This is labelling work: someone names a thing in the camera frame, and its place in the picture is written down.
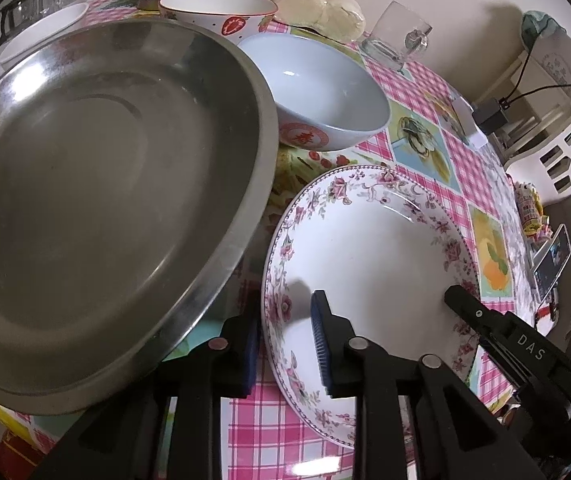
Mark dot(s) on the smartphone on stand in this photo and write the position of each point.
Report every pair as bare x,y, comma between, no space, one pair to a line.
551,260

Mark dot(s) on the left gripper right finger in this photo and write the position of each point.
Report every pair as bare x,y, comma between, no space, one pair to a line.
354,367

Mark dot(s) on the colourful checked tablecloth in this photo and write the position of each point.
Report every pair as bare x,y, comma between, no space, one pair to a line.
421,142

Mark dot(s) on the colourful snack package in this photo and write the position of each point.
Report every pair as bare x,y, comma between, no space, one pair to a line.
529,207

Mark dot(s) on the white lattice plastic chair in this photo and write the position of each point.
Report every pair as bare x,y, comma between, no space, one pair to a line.
547,165

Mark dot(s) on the clear glass mug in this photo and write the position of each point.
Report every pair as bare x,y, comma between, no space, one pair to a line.
400,35

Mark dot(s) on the light blue ceramic bowl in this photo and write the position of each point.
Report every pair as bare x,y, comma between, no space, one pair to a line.
325,100

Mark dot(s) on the white bowl red pattern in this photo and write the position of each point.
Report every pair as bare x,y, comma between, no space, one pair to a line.
234,20

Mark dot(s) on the large stainless steel basin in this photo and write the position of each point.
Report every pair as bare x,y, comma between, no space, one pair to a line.
136,159

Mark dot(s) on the floral rimmed white plate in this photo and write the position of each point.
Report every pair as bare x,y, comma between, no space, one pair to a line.
384,250

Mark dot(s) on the white power strip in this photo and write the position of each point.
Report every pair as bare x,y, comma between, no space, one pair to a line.
472,134

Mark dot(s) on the glass teapot black handle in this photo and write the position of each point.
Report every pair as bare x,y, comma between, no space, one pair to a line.
15,16

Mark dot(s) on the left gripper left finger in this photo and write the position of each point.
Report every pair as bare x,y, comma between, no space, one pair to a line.
223,367

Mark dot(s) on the small white square dish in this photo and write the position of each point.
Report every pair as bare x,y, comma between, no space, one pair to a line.
55,25

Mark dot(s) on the packaged white steamed buns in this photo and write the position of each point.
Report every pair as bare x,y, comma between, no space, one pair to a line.
340,20

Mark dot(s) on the black power adapter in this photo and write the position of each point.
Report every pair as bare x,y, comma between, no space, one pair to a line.
490,115

